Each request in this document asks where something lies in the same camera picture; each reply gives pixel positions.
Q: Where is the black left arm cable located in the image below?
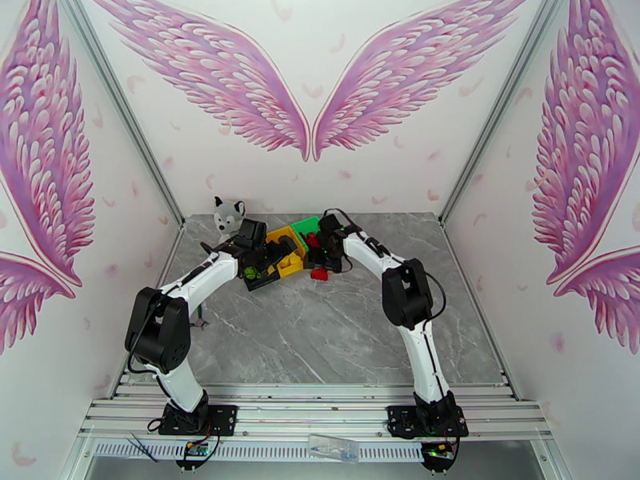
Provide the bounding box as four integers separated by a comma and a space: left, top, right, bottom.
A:
123, 292, 152, 376

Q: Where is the yellow plastic bin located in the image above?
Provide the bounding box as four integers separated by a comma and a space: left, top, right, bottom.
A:
263, 224, 307, 281

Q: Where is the thin black stick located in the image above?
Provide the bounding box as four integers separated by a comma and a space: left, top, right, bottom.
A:
126, 430, 159, 464

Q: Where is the white perforated cable tray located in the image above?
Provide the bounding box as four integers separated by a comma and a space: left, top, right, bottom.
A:
91, 440, 427, 458

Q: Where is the black plastic bin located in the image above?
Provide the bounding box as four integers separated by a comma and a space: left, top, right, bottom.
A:
242, 261, 282, 294

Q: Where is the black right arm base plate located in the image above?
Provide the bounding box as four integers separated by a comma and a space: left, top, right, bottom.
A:
386, 403, 470, 439

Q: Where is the aluminium front rail frame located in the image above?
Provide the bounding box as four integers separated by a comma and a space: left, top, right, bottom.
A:
77, 382, 554, 441

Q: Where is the clear plastic bag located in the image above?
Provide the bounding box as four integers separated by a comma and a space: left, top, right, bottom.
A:
307, 434, 361, 465

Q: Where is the aluminium side rail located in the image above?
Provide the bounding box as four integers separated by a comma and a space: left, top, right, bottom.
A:
441, 221, 522, 401
106, 222, 185, 401

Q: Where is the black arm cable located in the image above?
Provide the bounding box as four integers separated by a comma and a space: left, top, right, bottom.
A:
422, 271, 449, 322
123, 292, 152, 376

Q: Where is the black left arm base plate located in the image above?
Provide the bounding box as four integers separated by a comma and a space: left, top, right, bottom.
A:
158, 403, 239, 438

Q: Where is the grey husky plush toy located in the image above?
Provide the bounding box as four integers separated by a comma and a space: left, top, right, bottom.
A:
213, 195, 247, 238

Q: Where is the aluminium upright post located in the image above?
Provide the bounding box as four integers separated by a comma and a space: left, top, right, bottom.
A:
55, 0, 185, 226
439, 0, 571, 224

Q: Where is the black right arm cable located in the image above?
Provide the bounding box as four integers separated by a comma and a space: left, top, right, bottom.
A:
422, 271, 449, 322

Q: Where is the green plastic bin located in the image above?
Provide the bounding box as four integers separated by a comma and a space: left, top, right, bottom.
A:
291, 215, 324, 256

